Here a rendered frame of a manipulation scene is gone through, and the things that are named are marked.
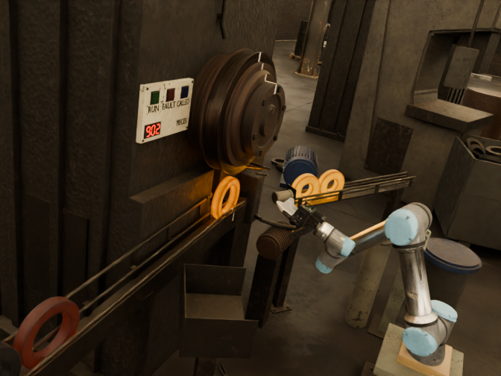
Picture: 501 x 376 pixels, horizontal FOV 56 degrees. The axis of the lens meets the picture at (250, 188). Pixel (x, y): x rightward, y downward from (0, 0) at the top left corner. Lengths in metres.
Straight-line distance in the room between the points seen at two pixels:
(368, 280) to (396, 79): 2.29
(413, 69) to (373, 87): 0.37
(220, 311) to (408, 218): 0.71
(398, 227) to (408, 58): 2.76
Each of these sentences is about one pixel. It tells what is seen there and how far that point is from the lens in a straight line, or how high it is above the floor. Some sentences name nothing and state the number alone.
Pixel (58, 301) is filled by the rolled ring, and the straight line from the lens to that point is 1.30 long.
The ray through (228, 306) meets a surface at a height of 0.60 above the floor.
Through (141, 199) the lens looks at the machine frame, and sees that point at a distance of 1.56.
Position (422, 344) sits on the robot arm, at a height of 0.51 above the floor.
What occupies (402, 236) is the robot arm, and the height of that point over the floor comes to 0.86.
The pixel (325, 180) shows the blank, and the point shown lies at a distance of 2.35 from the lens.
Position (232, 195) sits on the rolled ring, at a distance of 1.98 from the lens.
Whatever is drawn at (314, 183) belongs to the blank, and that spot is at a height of 0.74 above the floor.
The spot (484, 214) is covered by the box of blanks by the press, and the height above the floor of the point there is 0.36.
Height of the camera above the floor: 1.55
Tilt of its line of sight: 23 degrees down
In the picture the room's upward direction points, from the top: 10 degrees clockwise
